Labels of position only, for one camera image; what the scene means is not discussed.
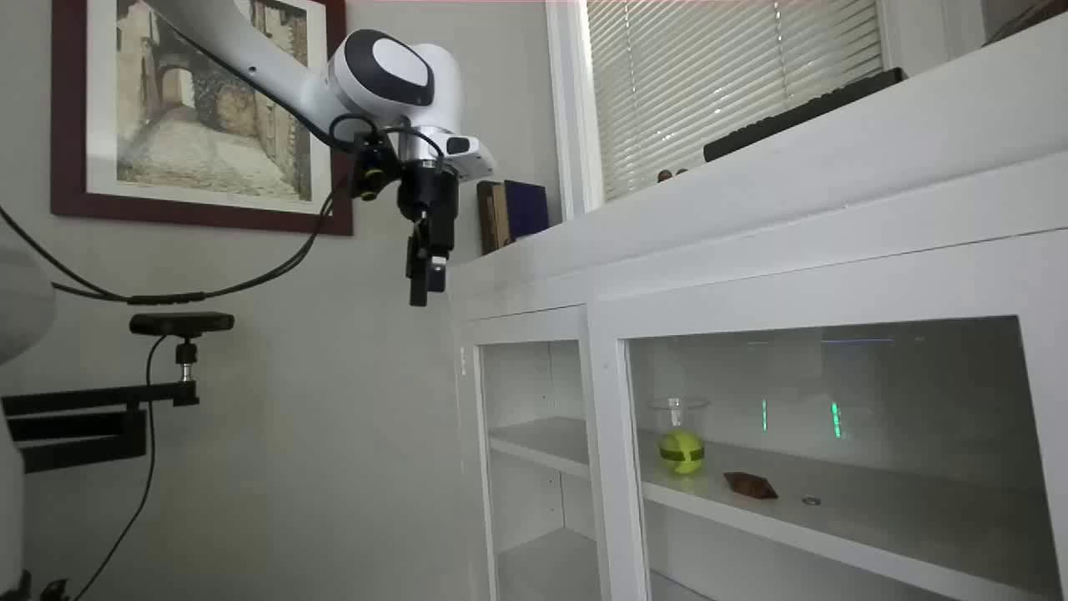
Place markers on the brown object on shelf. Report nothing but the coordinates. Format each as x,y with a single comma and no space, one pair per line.
748,485

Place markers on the white built-in cabinet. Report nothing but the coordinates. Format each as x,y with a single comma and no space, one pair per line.
960,154

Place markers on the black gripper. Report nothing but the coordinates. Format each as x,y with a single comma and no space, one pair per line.
429,199

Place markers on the white window blinds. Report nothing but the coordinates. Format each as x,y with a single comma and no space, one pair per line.
678,76

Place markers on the green tennis ball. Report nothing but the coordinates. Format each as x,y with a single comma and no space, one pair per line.
683,454

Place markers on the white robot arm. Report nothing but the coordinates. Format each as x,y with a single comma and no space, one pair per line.
387,104

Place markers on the books on cabinet top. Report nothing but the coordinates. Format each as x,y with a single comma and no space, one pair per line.
508,211

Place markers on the black bar on cabinet top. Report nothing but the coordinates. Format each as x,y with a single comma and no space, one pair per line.
802,112

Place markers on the framed picture on wall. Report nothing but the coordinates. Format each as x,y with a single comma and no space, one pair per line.
149,130

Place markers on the black stereo camera on mount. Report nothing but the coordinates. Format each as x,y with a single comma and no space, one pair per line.
183,327

